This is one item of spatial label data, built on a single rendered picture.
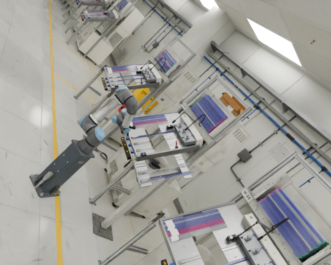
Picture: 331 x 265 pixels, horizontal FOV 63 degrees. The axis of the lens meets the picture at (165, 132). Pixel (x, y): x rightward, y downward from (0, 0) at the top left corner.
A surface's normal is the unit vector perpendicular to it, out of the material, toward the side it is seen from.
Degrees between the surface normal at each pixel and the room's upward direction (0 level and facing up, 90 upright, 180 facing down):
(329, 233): 90
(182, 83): 90
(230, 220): 44
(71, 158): 90
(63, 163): 90
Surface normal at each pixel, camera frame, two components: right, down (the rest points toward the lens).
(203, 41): 0.33, 0.60
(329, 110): -0.60, -0.46
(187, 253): 0.10, -0.79
